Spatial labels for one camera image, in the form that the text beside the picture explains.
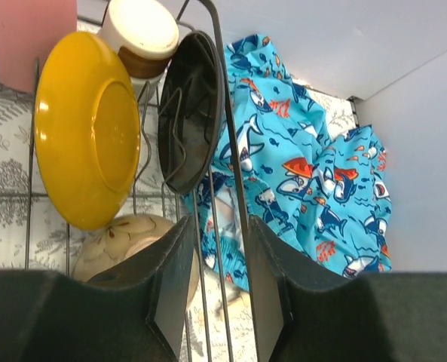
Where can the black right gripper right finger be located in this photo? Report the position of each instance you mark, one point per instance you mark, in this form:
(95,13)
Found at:
(304,312)

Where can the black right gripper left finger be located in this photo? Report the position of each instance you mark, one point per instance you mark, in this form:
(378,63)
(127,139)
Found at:
(134,311)

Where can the beige ceramic bowl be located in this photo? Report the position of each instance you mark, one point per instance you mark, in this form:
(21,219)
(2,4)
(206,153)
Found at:
(122,238)

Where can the black wire dish rack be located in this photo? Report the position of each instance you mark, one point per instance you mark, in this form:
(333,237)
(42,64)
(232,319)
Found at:
(224,340)

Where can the yellow patterned plate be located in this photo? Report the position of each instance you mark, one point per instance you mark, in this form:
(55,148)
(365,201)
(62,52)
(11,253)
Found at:
(87,130)

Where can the black bowl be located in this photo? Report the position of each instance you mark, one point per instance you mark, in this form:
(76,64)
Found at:
(190,112)

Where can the steel cup brown band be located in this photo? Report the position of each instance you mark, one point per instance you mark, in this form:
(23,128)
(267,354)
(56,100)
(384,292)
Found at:
(144,35)

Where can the pink plastic cup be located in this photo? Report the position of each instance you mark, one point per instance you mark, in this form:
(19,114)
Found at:
(28,32)

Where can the blue fish print cloth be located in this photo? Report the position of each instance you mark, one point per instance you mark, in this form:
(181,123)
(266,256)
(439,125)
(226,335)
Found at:
(322,194)

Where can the floral patterned table mat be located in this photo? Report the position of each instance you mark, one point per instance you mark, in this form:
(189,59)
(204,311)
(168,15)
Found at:
(32,235)

